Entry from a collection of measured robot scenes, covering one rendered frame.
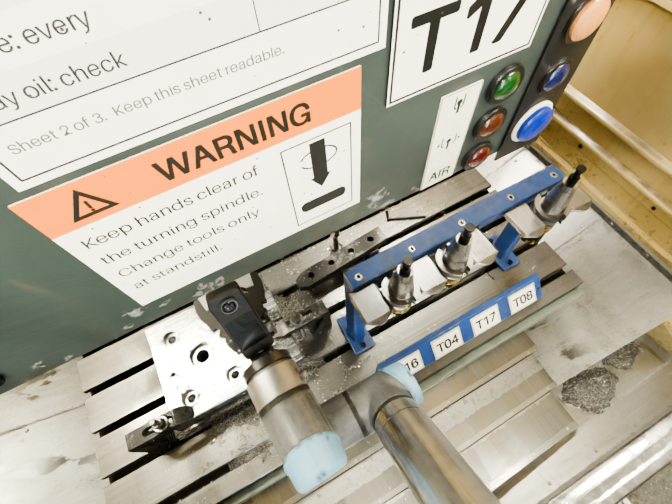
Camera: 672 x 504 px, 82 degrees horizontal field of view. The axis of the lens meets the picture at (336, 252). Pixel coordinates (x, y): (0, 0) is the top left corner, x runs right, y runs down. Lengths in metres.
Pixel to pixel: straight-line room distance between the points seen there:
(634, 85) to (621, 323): 0.60
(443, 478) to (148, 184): 0.43
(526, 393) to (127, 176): 1.13
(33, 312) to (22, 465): 1.16
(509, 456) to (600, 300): 0.49
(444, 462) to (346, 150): 0.40
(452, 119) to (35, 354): 0.29
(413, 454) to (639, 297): 0.92
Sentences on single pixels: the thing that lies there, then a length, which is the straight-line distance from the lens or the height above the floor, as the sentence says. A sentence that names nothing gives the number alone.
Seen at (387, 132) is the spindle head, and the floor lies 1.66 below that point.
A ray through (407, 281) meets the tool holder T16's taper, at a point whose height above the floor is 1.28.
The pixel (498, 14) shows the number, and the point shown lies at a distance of 0.24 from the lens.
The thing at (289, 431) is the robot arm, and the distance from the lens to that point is 0.52.
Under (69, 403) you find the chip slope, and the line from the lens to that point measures 1.42.
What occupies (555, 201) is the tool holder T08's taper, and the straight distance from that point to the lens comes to 0.78.
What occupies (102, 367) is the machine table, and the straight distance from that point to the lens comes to 1.12.
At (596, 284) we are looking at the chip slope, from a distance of 1.31.
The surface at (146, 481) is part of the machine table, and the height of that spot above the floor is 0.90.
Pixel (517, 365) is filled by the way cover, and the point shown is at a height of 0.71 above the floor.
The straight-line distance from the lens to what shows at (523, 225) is 0.78.
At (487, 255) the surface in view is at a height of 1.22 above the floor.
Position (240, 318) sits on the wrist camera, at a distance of 0.53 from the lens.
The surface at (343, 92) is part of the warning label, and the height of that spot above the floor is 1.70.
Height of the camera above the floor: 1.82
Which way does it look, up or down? 61 degrees down
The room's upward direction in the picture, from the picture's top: 6 degrees counter-clockwise
